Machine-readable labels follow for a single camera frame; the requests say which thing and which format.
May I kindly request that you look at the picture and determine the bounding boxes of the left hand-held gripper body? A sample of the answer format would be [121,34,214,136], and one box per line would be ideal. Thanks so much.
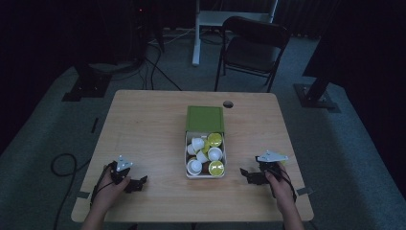
[109,155,134,186]

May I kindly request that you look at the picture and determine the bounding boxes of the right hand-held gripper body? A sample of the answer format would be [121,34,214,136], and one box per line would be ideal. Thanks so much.
[255,149,289,180]

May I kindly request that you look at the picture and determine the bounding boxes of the green box of coffee capsules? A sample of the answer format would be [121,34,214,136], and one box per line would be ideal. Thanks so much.
[184,130,228,179]

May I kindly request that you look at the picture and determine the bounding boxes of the person's left hand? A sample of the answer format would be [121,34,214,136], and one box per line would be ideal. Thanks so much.
[91,163,132,212]

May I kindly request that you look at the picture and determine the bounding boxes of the person's right hand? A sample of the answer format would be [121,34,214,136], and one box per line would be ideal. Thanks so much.
[264,162,296,214]

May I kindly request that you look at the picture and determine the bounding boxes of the pile of coffee capsules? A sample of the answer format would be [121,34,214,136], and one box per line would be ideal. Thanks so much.
[186,132,225,176]

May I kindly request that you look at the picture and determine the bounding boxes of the black stand with bolted base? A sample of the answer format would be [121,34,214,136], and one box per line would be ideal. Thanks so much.
[293,32,341,113]

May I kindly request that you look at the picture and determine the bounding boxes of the black stand with flat base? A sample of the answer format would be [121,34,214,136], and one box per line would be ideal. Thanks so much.
[61,61,113,103]

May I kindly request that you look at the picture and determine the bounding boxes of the black folding chair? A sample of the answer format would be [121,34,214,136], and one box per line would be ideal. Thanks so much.
[214,16,292,93]

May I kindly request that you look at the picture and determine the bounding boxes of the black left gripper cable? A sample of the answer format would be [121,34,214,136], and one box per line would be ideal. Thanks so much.
[90,162,117,209]

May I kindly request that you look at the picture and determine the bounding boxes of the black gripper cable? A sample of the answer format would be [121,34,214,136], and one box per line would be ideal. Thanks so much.
[90,162,117,209]
[271,166,298,204]

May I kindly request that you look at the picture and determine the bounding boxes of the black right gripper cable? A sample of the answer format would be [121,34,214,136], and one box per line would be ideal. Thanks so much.
[271,166,298,204]

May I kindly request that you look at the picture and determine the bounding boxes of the black looped floor cable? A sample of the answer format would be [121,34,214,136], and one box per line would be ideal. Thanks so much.
[51,152,92,230]

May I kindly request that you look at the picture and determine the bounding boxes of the black floor cables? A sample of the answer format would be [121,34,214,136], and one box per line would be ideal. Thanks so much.
[140,41,183,92]

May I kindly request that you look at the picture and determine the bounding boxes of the white desk frame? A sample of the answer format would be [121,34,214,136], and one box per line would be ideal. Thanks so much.
[192,0,279,67]

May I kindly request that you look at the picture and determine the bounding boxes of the white floor cable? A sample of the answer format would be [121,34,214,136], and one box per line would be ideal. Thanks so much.
[147,28,196,46]

